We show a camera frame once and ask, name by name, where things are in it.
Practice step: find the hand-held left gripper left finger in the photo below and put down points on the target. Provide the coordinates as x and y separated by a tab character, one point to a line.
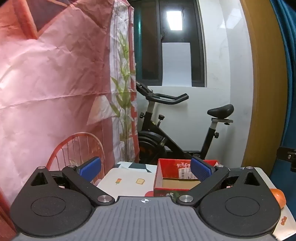
90	168

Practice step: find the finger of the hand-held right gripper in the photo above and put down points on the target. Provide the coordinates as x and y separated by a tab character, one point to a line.
285	153

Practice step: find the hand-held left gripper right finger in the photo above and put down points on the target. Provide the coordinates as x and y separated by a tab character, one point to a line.
201	170

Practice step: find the red cardboard box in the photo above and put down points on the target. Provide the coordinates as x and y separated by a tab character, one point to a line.
166	169

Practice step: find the white printed tablecloth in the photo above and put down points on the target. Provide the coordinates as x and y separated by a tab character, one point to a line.
127	176

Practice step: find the black exercise bike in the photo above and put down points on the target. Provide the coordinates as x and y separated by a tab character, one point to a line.
157	139

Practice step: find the wooden door panel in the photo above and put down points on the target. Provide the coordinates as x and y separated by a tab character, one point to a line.
261	92

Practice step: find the teal curtain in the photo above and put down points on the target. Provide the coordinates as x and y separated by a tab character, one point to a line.
289	69

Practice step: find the pink printed backdrop cloth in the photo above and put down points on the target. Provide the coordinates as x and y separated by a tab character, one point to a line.
46	81

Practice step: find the white paper sheet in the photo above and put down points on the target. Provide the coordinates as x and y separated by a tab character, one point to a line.
177	64

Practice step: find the dark framed window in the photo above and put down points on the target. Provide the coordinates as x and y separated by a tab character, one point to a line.
150	46

